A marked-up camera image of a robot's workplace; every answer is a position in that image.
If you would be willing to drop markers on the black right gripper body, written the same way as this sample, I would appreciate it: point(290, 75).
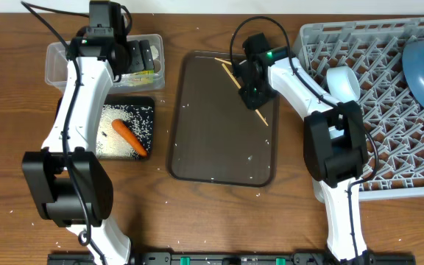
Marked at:
point(257, 94)

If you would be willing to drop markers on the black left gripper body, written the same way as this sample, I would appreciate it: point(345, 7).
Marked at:
point(140, 56)

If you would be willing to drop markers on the green snack wrapper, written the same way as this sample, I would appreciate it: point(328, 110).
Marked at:
point(139, 78)

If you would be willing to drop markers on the wooden chopstick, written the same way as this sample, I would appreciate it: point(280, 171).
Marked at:
point(223, 61)
point(238, 86)

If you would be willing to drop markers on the brown serving tray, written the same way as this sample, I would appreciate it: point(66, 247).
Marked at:
point(215, 138)

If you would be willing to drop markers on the orange carrot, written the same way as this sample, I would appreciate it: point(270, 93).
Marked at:
point(119, 126)

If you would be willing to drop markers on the light blue small bowl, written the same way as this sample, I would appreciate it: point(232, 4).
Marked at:
point(343, 84)

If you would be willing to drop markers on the white rice pile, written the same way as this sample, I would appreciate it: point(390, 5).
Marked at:
point(138, 118)

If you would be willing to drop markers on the white napkin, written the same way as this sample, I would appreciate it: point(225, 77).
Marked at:
point(155, 53)

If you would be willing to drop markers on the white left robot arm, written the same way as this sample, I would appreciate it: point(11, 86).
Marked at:
point(66, 180)

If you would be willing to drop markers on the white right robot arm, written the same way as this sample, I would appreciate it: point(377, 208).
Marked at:
point(334, 144)

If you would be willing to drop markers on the grey dishwasher rack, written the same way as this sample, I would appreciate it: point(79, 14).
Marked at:
point(373, 49)

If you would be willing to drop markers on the black rectangular tray bin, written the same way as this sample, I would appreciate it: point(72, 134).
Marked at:
point(114, 100)

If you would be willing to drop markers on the clear plastic bin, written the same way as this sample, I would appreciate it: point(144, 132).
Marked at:
point(56, 67)

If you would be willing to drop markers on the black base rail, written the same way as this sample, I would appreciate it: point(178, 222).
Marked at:
point(298, 258)

